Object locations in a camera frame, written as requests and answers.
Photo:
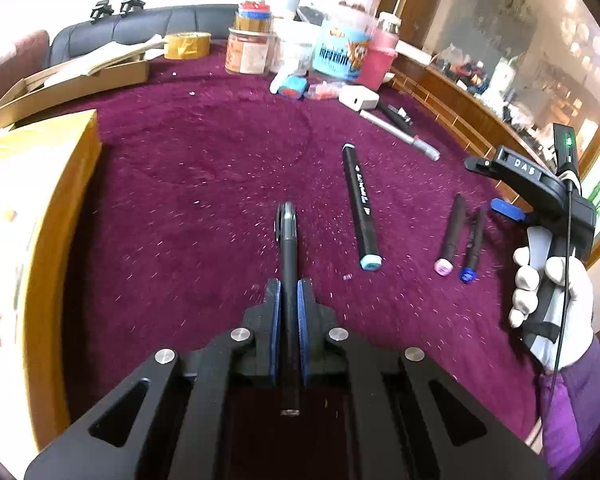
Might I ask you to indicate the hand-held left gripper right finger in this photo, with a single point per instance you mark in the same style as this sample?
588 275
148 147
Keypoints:
304 330

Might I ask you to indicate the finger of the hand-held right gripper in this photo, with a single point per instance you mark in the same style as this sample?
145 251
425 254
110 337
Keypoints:
505 208
480 164

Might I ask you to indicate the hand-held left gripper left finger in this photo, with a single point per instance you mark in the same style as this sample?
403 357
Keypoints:
276 330

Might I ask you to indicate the blue-capped black marker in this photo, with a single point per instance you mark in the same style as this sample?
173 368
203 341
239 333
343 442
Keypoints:
474 245

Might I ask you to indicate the pink-capped black marker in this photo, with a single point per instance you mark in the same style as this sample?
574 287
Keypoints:
452 230

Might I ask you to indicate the thin black pen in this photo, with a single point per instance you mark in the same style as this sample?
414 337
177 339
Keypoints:
288 260

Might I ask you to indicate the teal-capped black marker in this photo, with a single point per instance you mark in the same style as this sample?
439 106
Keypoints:
360 200

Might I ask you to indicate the yellow box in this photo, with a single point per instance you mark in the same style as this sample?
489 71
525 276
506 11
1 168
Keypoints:
55 210

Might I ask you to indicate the person's right forearm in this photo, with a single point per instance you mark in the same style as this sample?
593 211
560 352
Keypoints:
575 410

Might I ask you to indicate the person's right hand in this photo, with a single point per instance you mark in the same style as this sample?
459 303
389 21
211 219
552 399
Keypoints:
577 310

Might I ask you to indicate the brown brick-pattern ledge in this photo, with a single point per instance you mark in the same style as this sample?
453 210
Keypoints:
460 105

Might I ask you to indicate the silver pen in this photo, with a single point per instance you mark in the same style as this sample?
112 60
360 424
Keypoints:
400 135

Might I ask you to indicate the black pen with red end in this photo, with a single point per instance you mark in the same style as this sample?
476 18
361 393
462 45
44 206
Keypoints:
395 114

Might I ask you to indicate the wooden framed glass panel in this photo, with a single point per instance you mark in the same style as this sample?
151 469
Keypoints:
530 35

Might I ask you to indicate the white charger block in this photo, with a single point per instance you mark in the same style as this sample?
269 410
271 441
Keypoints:
357 96

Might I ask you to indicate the pink bottle with knit sleeve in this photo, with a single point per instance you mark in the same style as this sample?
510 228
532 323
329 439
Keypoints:
377 60

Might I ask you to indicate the purple glitter tablecloth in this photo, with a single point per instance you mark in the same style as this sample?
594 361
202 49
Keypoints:
180 185

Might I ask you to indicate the blue labelled plastic tub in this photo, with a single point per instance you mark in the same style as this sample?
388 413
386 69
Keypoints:
337 52

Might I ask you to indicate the small teal red object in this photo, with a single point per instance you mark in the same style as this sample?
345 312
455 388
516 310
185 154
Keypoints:
292 85

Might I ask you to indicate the jar with orange contents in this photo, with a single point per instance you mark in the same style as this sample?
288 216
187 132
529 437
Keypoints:
245 55

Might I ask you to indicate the golden jar with blue lid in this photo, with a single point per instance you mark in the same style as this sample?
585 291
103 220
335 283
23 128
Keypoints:
252 22

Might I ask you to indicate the yellow tape roll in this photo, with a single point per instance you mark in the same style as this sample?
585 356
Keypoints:
180 52

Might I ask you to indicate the open cardboard box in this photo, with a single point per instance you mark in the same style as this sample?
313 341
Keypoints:
105 72

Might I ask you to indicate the black leather sofa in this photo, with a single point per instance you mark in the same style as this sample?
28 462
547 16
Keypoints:
130 27

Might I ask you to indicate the black clip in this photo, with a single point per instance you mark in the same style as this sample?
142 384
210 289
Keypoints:
102 10
131 3

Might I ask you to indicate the brown chair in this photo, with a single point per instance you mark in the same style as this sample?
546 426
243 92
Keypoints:
15 55

